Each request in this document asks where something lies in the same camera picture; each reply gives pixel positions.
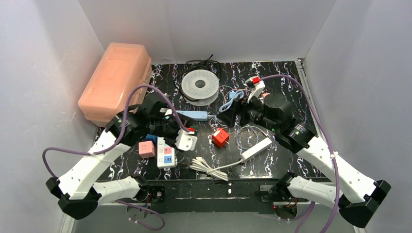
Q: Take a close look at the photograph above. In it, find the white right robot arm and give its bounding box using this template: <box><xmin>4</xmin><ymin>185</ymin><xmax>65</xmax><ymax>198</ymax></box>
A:
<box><xmin>234</xmin><ymin>94</ymin><xmax>391</xmax><ymax>228</ymax></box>

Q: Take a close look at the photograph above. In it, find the white perforated round speaker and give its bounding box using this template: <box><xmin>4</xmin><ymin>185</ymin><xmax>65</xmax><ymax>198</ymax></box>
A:
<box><xmin>181</xmin><ymin>69</ymin><xmax>220</xmax><ymax>106</ymax></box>

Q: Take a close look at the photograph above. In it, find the light blue power strip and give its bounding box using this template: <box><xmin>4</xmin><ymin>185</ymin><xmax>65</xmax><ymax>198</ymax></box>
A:
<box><xmin>177</xmin><ymin>110</ymin><xmax>208</xmax><ymax>121</ymax></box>

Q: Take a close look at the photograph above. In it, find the white colourful power strip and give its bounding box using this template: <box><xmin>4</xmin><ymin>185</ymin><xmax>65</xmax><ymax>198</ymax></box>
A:
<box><xmin>156</xmin><ymin>137</ymin><xmax>176</xmax><ymax>170</ymax></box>

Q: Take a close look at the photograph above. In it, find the light blue cable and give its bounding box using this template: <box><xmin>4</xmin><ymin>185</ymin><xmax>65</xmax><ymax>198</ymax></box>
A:
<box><xmin>222</xmin><ymin>89</ymin><xmax>245</xmax><ymax>112</ymax></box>

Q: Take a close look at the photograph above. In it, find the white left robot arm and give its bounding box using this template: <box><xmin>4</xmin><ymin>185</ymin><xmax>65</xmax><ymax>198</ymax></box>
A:
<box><xmin>46</xmin><ymin>100</ymin><xmax>198</xmax><ymax>220</ymax></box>

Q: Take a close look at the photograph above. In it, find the white small power strip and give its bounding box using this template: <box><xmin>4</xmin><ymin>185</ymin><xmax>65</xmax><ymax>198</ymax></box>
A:
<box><xmin>240</xmin><ymin>138</ymin><xmax>272</xmax><ymax>163</ymax></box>

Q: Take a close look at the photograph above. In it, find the white plug with cable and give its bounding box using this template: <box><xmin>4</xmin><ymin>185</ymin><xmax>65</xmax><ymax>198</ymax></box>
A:
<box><xmin>189</xmin><ymin>157</ymin><xmax>243</xmax><ymax>181</ymax></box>

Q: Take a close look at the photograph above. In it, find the blue cube adapter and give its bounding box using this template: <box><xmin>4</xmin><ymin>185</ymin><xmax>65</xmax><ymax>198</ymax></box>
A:
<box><xmin>144</xmin><ymin>134</ymin><xmax>158</xmax><ymax>144</ymax></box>

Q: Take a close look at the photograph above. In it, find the pink translucent storage box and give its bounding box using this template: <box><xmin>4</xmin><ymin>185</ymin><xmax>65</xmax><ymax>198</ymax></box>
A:
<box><xmin>78</xmin><ymin>42</ymin><xmax>153</xmax><ymax>127</ymax></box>

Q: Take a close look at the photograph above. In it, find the red cube adapter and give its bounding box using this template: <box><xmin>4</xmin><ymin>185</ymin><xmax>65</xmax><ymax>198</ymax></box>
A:
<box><xmin>211</xmin><ymin>128</ymin><xmax>230</xmax><ymax>148</ymax></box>

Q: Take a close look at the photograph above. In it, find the black cable behind speaker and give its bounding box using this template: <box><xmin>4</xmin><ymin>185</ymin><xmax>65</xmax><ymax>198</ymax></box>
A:
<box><xmin>172</xmin><ymin>53</ymin><xmax>223</xmax><ymax>97</ymax></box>

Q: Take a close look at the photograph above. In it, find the pink cube adapter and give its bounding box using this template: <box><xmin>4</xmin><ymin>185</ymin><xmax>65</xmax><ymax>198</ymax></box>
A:
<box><xmin>138</xmin><ymin>141</ymin><xmax>155</xmax><ymax>159</ymax></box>

